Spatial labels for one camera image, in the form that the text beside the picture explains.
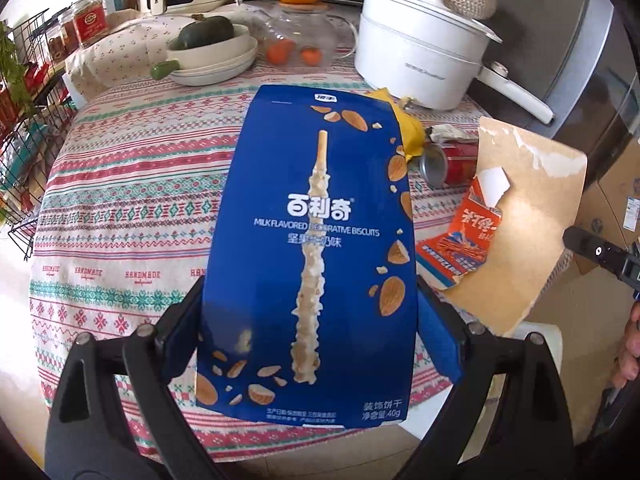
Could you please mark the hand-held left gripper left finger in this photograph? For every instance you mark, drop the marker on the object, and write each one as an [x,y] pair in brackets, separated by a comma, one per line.
[182,340]

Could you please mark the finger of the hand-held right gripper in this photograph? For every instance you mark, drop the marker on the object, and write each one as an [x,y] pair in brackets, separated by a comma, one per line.
[595,250]

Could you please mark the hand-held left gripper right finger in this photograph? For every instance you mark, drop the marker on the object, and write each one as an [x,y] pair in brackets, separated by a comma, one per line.
[440,347]

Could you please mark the brown cardboard sheet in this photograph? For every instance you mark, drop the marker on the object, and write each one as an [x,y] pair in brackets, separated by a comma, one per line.
[530,200]

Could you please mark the white plastic bin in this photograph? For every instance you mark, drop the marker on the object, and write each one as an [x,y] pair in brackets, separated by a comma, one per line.
[537,335]

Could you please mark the blue biscuit box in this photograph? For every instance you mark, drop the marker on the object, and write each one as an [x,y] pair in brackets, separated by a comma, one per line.
[270,185]

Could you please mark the person's right hand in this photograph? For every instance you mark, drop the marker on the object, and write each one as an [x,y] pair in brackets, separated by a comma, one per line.
[634,345]

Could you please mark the large cardboard box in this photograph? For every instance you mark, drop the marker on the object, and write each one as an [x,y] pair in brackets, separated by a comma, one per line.
[607,195]

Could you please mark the orange red snack wrapper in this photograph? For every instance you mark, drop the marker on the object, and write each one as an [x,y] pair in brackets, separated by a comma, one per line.
[460,245]

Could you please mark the red drink can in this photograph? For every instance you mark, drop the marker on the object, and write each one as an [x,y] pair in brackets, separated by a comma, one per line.
[450,162]

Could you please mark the crumpled white tissue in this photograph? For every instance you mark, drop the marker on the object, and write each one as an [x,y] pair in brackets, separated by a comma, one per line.
[450,133]

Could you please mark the yellow wrapper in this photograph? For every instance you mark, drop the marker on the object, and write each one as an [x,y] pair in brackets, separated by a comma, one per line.
[407,132]

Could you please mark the cream plate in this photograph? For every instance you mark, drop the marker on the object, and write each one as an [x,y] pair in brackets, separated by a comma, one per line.
[215,77]

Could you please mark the white electric cooking pot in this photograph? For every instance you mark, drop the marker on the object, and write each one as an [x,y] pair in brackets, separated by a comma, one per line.
[415,50]

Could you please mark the white floral cloth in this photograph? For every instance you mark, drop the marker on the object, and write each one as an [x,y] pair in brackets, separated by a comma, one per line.
[115,60]

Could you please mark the small orange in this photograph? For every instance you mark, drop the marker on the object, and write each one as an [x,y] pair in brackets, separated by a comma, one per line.
[311,56]
[280,52]

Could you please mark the dark green squash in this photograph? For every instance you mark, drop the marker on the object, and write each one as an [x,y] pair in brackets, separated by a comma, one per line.
[207,34]

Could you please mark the red and green plant bunch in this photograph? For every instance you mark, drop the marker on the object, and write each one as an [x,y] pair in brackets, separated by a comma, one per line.
[15,70]

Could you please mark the glass teapot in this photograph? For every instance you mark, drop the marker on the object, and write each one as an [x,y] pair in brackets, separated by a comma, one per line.
[320,30]

